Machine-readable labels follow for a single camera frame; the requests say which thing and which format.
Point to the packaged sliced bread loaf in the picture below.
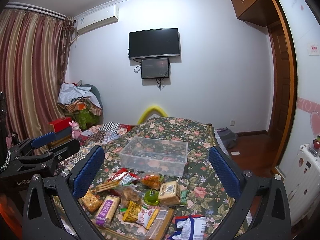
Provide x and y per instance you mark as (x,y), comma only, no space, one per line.
(170,193)

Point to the breadstick pack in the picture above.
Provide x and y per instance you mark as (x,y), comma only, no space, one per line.
(105,186)

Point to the floral green bedspread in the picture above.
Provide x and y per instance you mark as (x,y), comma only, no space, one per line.
(206,195)

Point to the pink plush toy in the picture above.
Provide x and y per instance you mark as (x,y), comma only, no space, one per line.
(76,131)

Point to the black wall television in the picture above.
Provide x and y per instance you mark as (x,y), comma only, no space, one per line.
(154,43)

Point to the walnut cookie bag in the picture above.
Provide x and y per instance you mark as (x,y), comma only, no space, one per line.
(129,194)

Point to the patchwork checkered quilt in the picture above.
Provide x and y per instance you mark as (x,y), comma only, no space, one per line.
(96,135)

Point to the small black wall monitor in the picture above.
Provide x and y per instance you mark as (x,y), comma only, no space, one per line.
(155,68)

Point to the yellow white snack packet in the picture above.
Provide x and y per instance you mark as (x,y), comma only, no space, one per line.
(137,214)

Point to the orange cracker pack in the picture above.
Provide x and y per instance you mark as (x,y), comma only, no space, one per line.
(91,201)

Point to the red box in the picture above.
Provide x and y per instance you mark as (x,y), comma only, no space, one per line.
(59,124)

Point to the wall power outlet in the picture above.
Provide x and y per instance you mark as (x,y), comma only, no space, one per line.
(232,122)

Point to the wooden overhead cabinet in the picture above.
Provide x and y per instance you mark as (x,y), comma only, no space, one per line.
(264,13)

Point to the yellow foam tube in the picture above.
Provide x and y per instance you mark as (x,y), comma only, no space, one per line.
(150,111)

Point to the clear plastic storage bin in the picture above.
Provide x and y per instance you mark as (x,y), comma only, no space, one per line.
(166,157)

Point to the green small snack packet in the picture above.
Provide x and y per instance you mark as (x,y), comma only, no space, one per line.
(183,197)

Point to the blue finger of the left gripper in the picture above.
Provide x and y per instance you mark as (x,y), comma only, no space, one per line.
(66,150)
(43,139)

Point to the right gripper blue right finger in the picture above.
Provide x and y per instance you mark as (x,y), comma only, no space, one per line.
(272,217)

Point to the striped red gold curtain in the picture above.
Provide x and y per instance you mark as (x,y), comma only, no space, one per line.
(34,54)

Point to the grey backpack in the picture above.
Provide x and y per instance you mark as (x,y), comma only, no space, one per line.
(227,137)

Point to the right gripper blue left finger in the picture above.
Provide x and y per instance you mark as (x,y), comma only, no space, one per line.
(40,218)

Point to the pile of clothes and bags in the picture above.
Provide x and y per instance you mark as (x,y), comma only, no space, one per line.
(81,102)

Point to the blue white red snack bag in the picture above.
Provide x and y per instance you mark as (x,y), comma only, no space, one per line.
(189,227)

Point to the purple cracker package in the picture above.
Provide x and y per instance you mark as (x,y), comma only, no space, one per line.
(105,214)

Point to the long biscuit sleeve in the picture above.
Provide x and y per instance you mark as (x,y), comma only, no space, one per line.
(161,224)

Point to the orange fried snack bag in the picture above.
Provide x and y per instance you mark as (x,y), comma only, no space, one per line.
(152,180)

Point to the white air conditioner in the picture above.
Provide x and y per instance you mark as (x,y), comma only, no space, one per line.
(97,19)

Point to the green jelly cup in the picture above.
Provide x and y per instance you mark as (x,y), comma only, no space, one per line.
(151,197)

